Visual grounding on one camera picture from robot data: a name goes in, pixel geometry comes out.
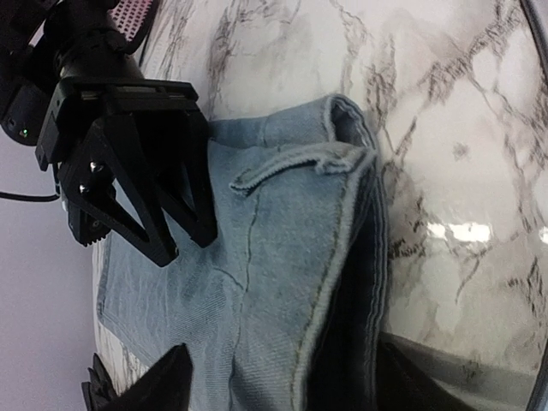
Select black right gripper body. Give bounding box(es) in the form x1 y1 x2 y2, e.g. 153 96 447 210
33 79 200 247

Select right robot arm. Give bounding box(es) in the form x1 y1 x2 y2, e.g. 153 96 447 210
1 1 217 266

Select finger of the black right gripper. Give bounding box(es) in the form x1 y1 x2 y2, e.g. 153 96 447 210
59 115 177 267
136 110 217 247

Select grey denim jeans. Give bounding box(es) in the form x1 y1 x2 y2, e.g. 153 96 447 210
97 94 388 410

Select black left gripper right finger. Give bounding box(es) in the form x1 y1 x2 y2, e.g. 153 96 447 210
376 342 454 410

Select white plastic laundry basket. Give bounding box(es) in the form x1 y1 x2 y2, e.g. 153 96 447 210
109 0 160 55

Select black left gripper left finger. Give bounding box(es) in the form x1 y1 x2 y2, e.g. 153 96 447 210
81 344 193 411

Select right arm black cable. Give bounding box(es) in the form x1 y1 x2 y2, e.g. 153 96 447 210
0 191 61 202

